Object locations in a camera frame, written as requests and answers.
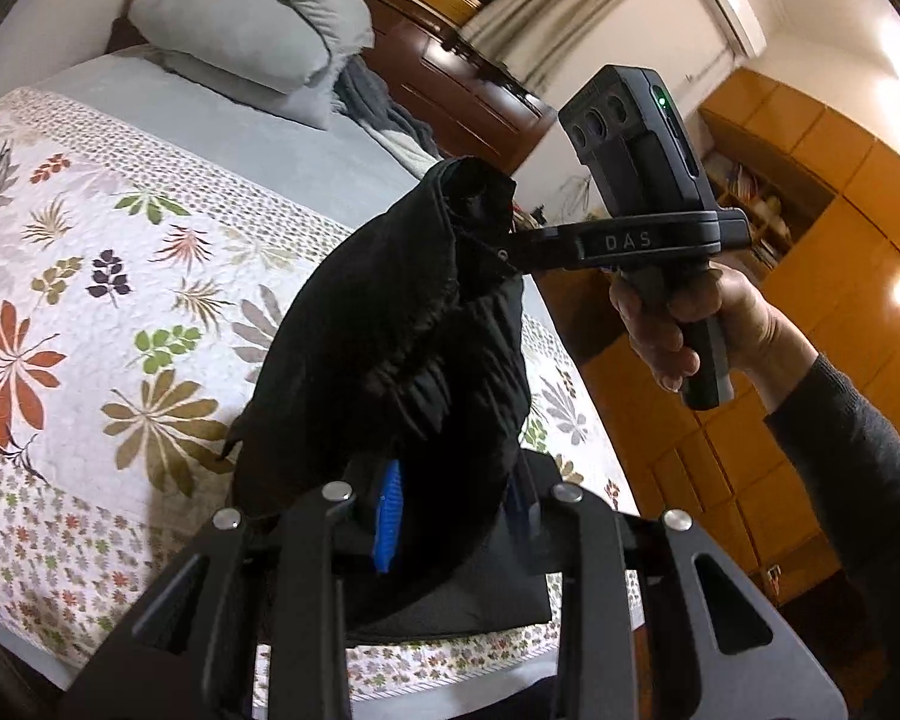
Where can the person's right hand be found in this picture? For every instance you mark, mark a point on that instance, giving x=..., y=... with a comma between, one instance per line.
x=761, y=342

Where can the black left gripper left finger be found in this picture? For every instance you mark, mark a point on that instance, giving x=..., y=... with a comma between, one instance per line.
x=370, y=533

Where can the wooden bookshelf with items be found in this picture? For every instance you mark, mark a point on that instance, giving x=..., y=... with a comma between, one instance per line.
x=779, y=213

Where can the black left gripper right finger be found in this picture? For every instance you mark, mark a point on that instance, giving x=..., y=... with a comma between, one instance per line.
x=532, y=514

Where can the grey pillow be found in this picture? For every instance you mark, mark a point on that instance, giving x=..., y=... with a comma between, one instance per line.
x=280, y=56

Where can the black pants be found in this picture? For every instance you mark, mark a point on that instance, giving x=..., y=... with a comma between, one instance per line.
x=405, y=347

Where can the white floral quilt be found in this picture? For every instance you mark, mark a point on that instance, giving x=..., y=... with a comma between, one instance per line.
x=141, y=287

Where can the grey and white clothes pile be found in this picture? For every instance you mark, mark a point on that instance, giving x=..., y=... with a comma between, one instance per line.
x=362, y=95

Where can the beige curtain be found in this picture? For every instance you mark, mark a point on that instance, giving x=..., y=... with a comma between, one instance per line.
x=531, y=39

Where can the dark wooden headboard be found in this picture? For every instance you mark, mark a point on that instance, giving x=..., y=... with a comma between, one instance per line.
x=473, y=106

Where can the grey sleeved right forearm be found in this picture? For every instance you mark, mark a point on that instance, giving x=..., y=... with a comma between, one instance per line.
x=848, y=456

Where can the orange wooden wardrobe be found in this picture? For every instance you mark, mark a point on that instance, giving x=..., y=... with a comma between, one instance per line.
x=705, y=450

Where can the grey bed sheet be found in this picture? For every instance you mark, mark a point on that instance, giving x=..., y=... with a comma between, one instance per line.
x=232, y=135

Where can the white air conditioner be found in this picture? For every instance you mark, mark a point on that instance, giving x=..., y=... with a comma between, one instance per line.
x=744, y=26

